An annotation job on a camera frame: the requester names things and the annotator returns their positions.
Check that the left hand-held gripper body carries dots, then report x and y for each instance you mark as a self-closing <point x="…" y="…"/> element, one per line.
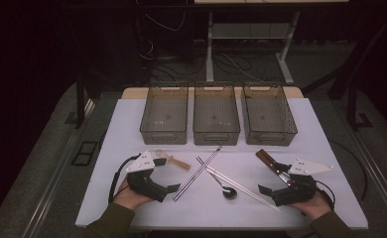
<point x="145" y="185"/>

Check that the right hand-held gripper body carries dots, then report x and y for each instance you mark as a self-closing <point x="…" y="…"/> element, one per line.
<point x="295" y="191"/>

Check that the small wooden spoon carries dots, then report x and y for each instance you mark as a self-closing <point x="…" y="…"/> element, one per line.
<point x="178" y="162"/>

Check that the white chopstick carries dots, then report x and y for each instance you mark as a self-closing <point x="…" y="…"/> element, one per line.
<point x="244" y="188"/>

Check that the transparent brown plastic bin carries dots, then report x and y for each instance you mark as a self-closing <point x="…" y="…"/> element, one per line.
<point x="267" y="115"/>
<point x="216" y="115"/>
<point x="165" y="115"/>

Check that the person's left hand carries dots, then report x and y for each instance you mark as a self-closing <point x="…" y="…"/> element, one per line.
<point x="128" y="198"/>

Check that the person's right hand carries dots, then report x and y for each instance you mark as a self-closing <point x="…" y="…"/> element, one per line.
<point x="315" y="206"/>

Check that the white table cover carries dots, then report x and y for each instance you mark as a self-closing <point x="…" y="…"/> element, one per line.
<point x="181" y="213"/>

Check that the metal spoon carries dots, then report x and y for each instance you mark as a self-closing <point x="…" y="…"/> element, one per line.
<point x="229" y="193"/>

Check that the black metal stand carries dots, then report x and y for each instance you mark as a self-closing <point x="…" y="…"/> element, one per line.
<point x="352" y="109"/>

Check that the metal floor rail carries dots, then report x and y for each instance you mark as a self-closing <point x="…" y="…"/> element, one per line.
<point x="54" y="172"/>
<point x="380" y="178"/>

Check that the white metal desk frame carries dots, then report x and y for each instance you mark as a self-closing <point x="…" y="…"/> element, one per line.
<point x="247" y="31"/>

